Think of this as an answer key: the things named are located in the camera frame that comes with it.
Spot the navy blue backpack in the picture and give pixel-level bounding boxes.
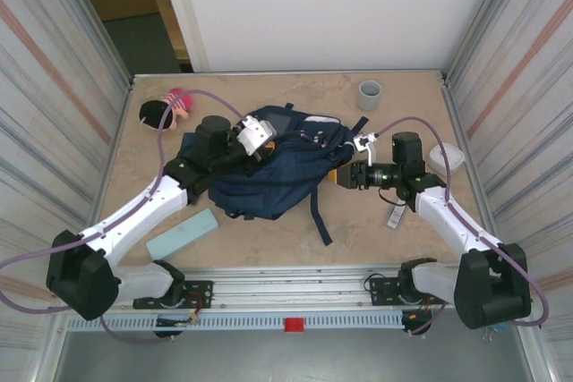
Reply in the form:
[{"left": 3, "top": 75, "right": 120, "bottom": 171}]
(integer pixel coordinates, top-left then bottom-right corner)
[{"left": 208, "top": 103, "right": 372, "bottom": 248}]

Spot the light blue pencil case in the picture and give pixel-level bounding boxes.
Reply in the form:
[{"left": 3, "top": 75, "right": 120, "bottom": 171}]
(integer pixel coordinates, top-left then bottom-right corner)
[{"left": 146, "top": 208, "right": 219, "bottom": 262}]

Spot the white square container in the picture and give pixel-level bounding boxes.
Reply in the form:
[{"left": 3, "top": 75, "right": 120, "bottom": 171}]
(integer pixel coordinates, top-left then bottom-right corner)
[{"left": 428, "top": 142, "right": 466, "bottom": 175}]

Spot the grey cup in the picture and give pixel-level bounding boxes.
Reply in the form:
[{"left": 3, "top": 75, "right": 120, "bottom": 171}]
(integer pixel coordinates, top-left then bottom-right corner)
[{"left": 356, "top": 80, "right": 382, "bottom": 111}]

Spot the plush doll pink striped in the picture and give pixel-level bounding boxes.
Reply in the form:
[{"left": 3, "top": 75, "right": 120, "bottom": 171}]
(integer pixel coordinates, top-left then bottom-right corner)
[{"left": 138, "top": 88, "right": 194, "bottom": 132}]

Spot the blue binder clip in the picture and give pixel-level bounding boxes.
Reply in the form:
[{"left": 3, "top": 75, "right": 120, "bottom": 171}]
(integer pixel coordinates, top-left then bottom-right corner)
[{"left": 481, "top": 322, "right": 509, "bottom": 341}]

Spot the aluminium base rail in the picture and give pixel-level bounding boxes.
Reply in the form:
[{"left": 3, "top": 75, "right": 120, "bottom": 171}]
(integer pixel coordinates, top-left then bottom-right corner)
[{"left": 109, "top": 265, "right": 462, "bottom": 311}]

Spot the white slotted cable duct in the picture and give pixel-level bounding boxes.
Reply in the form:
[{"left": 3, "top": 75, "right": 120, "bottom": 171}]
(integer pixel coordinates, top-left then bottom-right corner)
[{"left": 66, "top": 312, "right": 406, "bottom": 333}]

